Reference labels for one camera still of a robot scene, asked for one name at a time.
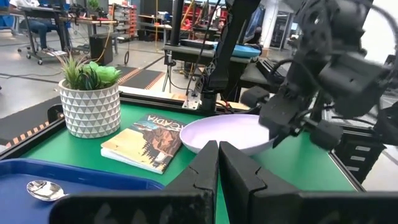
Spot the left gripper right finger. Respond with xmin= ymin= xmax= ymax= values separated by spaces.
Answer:
xmin=219 ymin=141 xmax=398 ymax=224

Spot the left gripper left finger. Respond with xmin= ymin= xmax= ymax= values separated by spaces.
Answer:
xmin=48 ymin=139 xmax=219 ymax=224

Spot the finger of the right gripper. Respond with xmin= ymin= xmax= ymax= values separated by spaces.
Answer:
xmin=272 ymin=131 xmax=290 ymax=149

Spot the white bowl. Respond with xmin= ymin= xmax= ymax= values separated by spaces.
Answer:
xmin=179 ymin=113 xmax=277 ymax=156

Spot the shiny metal spoon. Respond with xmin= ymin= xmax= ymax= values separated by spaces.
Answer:
xmin=26 ymin=179 xmax=68 ymax=202

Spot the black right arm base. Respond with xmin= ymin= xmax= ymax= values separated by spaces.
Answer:
xmin=332 ymin=129 xmax=387 ymax=184

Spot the blue tray on desk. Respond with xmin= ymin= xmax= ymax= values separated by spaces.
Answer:
xmin=213 ymin=42 xmax=262 ymax=59

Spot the blue plastic tray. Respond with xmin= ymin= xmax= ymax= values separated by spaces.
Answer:
xmin=0 ymin=158 xmax=165 ymax=224

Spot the green table mat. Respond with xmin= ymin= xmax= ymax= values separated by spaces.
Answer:
xmin=20 ymin=102 xmax=358 ymax=224

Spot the illustrated paperback book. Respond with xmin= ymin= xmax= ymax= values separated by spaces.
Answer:
xmin=100 ymin=113 xmax=187 ymax=175

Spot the white pillar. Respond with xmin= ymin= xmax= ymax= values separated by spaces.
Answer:
xmin=260 ymin=0 xmax=280 ymax=50

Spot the black tripod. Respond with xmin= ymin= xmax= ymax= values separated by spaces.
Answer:
xmin=161 ymin=51 xmax=178 ymax=94

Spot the black orange-edged floor mat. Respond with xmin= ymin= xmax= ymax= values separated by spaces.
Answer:
xmin=116 ymin=65 xmax=165 ymax=91
xmin=0 ymin=95 xmax=65 ymax=147

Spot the white patterned plant pot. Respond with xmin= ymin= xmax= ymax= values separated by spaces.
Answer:
xmin=58 ymin=79 xmax=122 ymax=139

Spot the black vertical column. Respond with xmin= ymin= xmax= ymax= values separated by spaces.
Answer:
xmin=169 ymin=0 xmax=186 ymax=47

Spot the green artificial plant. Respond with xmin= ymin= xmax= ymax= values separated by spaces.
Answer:
xmin=55 ymin=52 xmax=123 ymax=91

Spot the black floor bin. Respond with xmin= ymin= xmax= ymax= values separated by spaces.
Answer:
xmin=89 ymin=33 xmax=114 ymax=66

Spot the shelf with red bins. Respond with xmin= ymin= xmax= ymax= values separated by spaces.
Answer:
xmin=108 ymin=2 xmax=138 ymax=42

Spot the wooden top desk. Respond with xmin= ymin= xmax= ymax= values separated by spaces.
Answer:
xmin=58 ymin=15 xmax=119 ymax=56

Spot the person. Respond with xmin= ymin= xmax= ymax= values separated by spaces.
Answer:
xmin=8 ymin=0 xmax=60 ymax=52

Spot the black metal desk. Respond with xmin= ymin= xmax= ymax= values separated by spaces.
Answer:
xmin=17 ymin=5 xmax=73 ymax=65

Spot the black camera stand post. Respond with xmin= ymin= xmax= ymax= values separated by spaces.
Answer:
xmin=198 ymin=0 xmax=262 ymax=113

